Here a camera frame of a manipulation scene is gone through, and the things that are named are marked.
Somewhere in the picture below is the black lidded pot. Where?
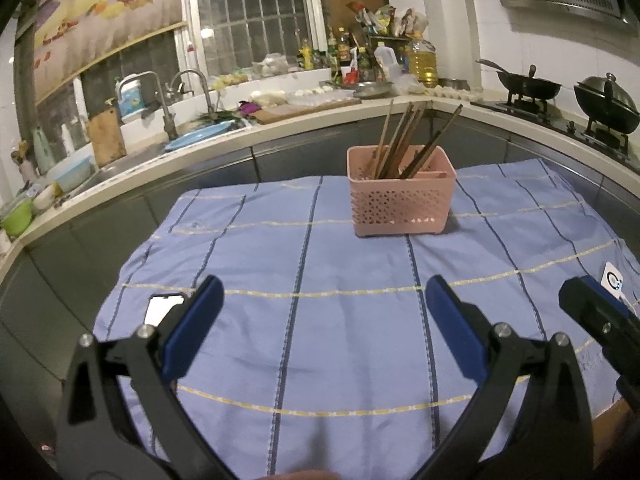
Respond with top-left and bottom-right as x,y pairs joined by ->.
574,73 -> 639,134

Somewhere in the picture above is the blue striped cloth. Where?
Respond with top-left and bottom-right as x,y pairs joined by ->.
94,159 -> 639,479

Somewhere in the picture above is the black wok with handle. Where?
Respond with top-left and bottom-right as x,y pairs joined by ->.
476,58 -> 561,101

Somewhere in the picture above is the black smartphone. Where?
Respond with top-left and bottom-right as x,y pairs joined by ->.
143,292 -> 186,327

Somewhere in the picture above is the thin dark chopstick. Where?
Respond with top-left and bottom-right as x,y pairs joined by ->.
371,99 -> 394,180

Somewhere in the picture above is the blue label detergent jug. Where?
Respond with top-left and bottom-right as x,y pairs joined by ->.
118,79 -> 145,118

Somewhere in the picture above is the dark brown wooden chopstick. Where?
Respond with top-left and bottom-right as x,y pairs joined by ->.
399,104 -> 464,180

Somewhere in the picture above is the wooden cutting board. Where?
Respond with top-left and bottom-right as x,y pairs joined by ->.
87,107 -> 127,168

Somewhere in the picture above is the pink perforated plastic basket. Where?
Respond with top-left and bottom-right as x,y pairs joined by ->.
346,145 -> 457,237

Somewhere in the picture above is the white plastic jug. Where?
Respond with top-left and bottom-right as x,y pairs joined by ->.
374,42 -> 402,81

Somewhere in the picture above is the green plastic bowl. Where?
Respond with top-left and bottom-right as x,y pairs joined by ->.
1,198 -> 34,238

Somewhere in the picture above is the steel kitchen faucet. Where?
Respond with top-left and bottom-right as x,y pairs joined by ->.
115,70 -> 178,141

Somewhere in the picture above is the yellow cooking oil bottle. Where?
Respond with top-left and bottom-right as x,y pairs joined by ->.
408,32 -> 438,88

